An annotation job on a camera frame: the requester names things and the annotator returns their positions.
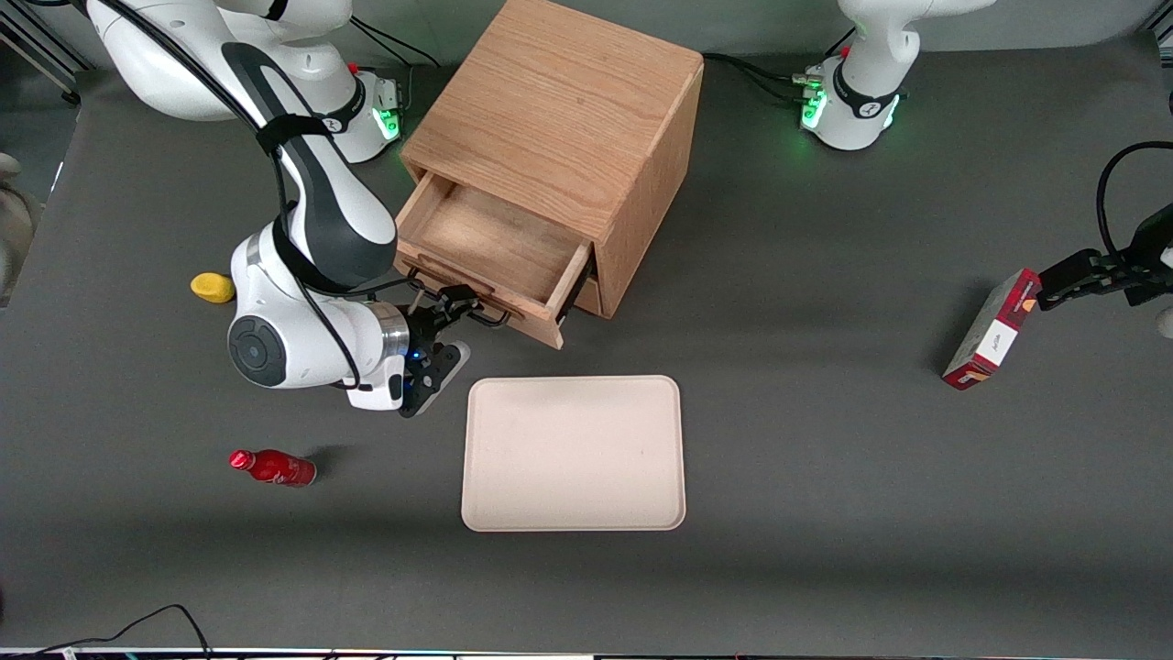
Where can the red bottle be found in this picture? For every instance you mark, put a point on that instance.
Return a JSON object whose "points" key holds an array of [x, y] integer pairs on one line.
{"points": [[275, 467]]}

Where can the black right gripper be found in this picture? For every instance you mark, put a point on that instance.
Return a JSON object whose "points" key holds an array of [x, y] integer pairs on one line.
{"points": [[424, 324]]}

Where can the yellow lemon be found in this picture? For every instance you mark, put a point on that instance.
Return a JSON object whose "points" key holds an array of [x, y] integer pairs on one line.
{"points": [[213, 288]]}

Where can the metal frame rails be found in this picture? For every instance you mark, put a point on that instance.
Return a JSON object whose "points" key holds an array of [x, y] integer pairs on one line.
{"points": [[37, 50]]}

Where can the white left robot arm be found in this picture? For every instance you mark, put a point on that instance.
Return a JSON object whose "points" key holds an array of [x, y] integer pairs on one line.
{"points": [[861, 92]]}

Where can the beige plastic tray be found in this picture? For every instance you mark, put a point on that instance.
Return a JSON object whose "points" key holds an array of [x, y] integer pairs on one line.
{"points": [[573, 454]]}

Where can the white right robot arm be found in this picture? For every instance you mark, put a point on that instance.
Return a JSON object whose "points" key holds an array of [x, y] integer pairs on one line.
{"points": [[302, 339]]}

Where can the red plaid carton box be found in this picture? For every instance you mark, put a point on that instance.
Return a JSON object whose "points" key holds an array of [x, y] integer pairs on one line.
{"points": [[994, 335]]}

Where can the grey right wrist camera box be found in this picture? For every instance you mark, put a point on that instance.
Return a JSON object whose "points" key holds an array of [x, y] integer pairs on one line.
{"points": [[440, 371]]}

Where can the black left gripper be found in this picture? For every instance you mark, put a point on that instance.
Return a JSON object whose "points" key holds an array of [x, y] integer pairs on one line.
{"points": [[1148, 249]]}

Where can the beige object beside table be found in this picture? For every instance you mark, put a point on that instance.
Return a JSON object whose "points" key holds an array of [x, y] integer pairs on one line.
{"points": [[14, 220]]}

